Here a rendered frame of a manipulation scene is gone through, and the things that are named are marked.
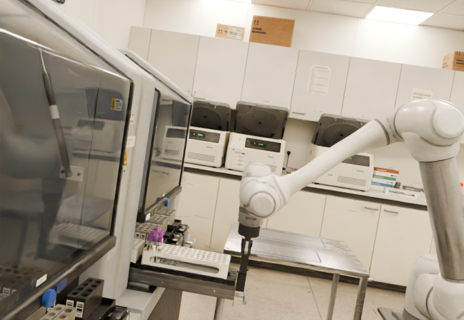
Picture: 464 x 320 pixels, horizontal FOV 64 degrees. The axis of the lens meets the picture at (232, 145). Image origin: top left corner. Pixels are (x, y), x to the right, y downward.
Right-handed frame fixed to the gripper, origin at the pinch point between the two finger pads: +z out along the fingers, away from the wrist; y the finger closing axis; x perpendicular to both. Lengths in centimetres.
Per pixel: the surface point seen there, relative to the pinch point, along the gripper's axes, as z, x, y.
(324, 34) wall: -166, 54, -292
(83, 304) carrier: -7, -36, 46
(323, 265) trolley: -2.0, 32.8, -25.4
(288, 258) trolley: -2.1, 18.3, -25.6
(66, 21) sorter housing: -73, -56, 32
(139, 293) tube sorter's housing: 6.3, -32.7, 9.2
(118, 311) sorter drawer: -1.9, -30.3, 36.9
